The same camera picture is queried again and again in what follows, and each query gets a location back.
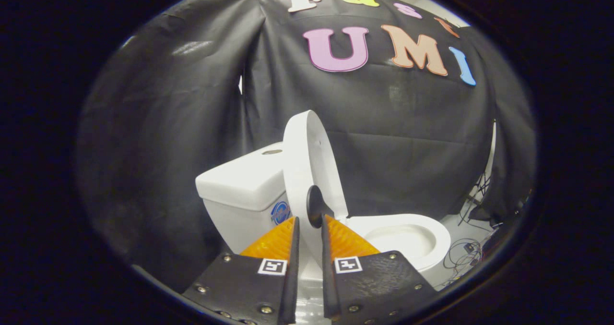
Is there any tangle of floor cables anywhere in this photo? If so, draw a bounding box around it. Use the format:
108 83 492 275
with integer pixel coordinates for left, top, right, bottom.
442 174 502 288

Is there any black backdrop cloth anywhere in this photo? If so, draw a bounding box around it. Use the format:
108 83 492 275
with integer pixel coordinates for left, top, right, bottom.
77 0 537 293

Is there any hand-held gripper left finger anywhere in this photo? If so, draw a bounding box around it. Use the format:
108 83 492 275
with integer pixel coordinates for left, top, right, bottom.
182 216 301 325

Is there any white ceramic toilet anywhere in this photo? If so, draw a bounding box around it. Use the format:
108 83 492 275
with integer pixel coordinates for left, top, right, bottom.
195 142 452 325

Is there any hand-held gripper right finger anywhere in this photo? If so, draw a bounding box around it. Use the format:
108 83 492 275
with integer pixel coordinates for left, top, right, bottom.
320 215 437 324

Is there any white toilet lid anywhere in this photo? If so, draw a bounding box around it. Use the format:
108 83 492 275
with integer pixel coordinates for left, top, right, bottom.
282 110 350 269

